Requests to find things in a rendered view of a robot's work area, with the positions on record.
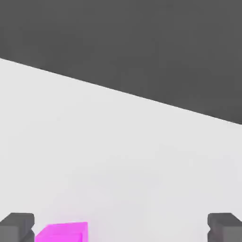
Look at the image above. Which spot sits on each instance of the small magenta cube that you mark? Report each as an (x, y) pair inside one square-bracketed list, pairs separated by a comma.
[(62, 232)]

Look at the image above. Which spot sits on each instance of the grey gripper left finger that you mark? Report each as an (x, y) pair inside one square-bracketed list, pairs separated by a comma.
[(15, 226)]

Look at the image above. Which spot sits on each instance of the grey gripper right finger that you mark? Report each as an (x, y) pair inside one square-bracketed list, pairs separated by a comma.
[(225, 226)]

